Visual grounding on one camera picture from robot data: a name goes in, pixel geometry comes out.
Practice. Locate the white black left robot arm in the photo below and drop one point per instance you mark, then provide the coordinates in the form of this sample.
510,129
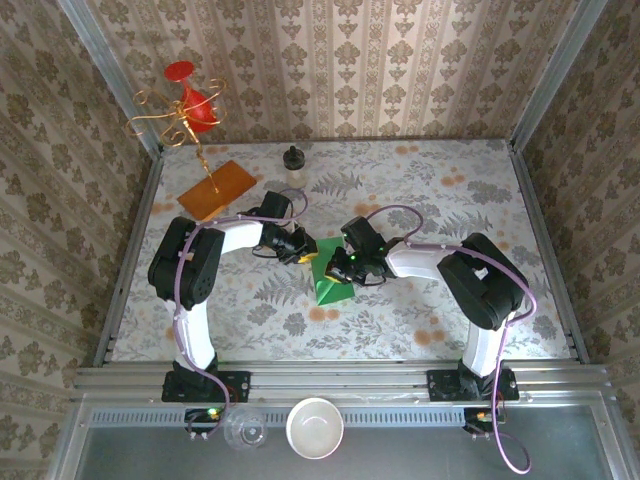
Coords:
185,270

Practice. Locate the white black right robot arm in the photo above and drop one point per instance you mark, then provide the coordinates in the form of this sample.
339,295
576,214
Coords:
480,280

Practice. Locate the small bottle with black cap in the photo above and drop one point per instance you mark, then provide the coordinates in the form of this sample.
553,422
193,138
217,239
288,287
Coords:
295,172

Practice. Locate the gold stand with orange base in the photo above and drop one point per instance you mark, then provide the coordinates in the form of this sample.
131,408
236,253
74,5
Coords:
230,182

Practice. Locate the red goblet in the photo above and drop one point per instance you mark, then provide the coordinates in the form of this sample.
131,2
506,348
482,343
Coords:
200,110

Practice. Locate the white bowl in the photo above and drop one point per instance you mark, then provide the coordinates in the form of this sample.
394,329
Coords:
315,429

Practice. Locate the clear glass cup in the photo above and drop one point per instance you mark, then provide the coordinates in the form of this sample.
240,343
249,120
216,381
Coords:
245,429

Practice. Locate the black controller board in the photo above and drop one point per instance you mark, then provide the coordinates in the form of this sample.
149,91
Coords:
480,422
202,422

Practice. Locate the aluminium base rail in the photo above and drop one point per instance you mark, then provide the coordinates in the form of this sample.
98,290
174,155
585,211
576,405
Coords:
340,382

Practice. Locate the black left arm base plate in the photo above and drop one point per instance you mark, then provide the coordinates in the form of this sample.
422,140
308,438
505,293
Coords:
237,387

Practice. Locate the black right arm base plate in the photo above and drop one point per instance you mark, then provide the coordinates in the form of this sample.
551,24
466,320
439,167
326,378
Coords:
440,387

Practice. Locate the aluminium side rail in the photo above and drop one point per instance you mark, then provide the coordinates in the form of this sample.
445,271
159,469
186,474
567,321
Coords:
550,260
127,260

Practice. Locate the aluminium corner post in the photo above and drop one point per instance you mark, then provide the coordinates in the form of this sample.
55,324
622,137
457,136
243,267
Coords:
555,75
110,75

